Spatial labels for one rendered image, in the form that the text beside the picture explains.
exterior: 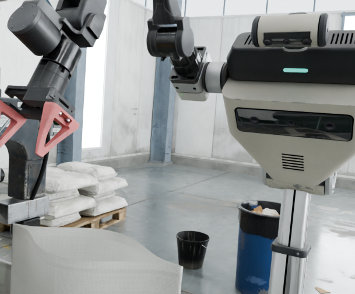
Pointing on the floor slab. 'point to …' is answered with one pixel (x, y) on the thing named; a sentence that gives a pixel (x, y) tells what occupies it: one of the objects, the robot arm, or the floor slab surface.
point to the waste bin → (255, 246)
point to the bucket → (192, 248)
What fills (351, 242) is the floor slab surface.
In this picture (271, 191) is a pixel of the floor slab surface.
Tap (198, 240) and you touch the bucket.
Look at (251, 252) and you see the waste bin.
